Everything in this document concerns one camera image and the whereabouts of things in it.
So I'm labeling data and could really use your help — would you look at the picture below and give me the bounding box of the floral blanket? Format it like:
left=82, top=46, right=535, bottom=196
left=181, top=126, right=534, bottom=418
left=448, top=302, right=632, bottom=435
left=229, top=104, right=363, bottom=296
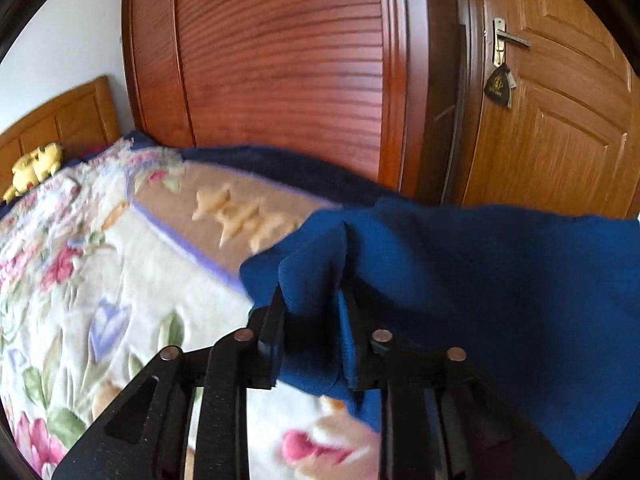
left=0, top=140, right=386, bottom=480

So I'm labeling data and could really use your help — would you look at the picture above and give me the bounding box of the metal door handle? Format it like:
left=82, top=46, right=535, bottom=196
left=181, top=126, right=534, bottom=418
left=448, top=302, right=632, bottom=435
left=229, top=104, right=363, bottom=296
left=492, top=17, right=532, bottom=66

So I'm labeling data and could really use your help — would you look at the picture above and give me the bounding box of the wooden door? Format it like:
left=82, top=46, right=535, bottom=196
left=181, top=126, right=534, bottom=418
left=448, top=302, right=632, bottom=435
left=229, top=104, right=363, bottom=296
left=450, top=0, right=640, bottom=221

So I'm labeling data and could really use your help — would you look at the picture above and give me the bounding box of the dark key tag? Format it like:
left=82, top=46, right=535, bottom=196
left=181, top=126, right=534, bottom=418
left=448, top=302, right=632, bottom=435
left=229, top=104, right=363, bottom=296
left=484, top=62, right=516, bottom=110

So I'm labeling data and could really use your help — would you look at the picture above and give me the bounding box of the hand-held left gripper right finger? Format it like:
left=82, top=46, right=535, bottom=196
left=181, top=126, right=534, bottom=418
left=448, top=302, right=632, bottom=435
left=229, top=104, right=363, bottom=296
left=336, top=280, right=576, bottom=480

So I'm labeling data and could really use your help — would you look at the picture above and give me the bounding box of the wooden bed headboard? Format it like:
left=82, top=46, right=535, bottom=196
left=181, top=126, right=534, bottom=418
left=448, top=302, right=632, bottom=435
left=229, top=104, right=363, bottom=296
left=0, top=75, right=121, bottom=181

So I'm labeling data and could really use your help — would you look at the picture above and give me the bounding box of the yellow plush toy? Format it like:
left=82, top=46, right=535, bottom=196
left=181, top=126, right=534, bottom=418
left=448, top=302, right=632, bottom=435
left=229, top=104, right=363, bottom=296
left=2, top=142, right=65, bottom=201

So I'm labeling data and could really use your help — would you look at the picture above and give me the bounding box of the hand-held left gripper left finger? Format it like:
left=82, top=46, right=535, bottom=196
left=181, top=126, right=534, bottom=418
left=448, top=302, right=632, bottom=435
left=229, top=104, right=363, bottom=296
left=52, top=287, right=287, bottom=480

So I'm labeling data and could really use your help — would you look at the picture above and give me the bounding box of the blue suit jacket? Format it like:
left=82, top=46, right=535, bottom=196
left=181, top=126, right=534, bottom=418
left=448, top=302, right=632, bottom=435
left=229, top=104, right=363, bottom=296
left=240, top=195, right=640, bottom=478

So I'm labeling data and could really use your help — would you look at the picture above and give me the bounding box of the wooden slatted wardrobe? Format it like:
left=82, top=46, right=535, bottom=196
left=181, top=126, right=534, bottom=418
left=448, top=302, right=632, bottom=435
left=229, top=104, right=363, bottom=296
left=121, top=0, right=481, bottom=206

